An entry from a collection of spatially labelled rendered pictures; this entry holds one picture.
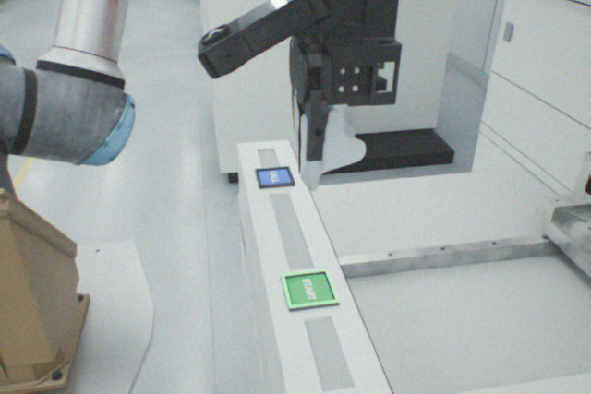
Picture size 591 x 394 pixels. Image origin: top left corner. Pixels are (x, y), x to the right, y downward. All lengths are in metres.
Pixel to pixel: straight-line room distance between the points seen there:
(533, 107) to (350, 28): 0.80
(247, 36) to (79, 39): 0.38
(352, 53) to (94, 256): 0.62
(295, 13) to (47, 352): 0.49
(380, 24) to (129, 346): 0.53
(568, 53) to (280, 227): 0.67
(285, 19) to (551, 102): 0.81
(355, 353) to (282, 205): 0.28
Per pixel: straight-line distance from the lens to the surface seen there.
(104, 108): 0.75
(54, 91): 0.74
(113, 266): 0.89
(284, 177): 0.79
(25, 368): 0.72
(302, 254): 0.65
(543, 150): 1.18
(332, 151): 0.47
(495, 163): 1.33
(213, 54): 0.42
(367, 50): 0.43
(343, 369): 0.52
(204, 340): 1.87
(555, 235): 0.94
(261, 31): 0.42
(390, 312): 0.78
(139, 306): 0.81
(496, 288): 0.86
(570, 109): 1.11
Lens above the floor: 1.35
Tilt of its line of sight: 30 degrees down
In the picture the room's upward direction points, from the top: straight up
